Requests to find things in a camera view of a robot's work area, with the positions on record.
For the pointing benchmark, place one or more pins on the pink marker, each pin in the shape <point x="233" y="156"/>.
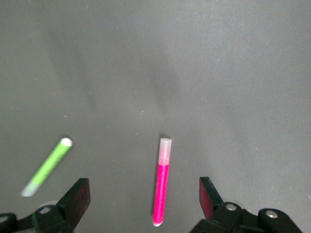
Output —
<point x="161" y="189"/>

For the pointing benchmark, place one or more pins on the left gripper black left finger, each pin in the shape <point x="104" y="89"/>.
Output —
<point x="77" y="196"/>

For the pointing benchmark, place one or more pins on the green marker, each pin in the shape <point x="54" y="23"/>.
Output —
<point x="49" y="165"/>

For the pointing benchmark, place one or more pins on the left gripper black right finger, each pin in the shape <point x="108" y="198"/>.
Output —
<point x="210" y="201"/>

